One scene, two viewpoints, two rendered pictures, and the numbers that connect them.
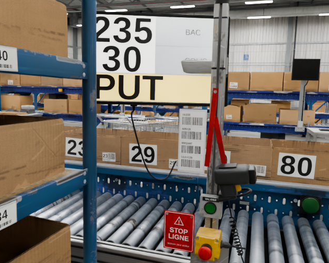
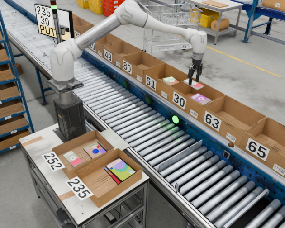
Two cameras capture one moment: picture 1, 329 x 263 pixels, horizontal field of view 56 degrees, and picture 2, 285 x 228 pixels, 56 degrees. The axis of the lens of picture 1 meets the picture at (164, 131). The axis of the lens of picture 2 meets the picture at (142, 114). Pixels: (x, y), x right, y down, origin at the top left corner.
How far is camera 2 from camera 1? 2.54 m
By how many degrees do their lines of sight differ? 43
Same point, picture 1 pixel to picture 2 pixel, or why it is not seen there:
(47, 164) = (2, 57)
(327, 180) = (134, 76)
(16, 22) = not seen: outside the picture
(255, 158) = (117, 59)
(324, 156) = (133, 66)
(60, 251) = (7, 73)
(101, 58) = (40, 19)
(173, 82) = not seen: hidden behind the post
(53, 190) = not seen: outside the picture
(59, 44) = not seen: outside the picture
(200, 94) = (64, 36)
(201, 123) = not seen: hidden behind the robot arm
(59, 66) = not seen: outside the picture
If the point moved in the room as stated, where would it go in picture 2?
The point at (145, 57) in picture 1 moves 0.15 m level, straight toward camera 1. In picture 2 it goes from (49, 21) to (38, 25)
